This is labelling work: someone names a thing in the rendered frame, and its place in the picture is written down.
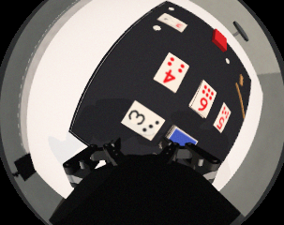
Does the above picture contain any red rectangular block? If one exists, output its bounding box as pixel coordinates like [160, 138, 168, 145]
[212, 29, 227, 52]

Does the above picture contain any blue card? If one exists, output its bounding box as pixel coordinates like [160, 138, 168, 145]
[168, 127, 198, 145]

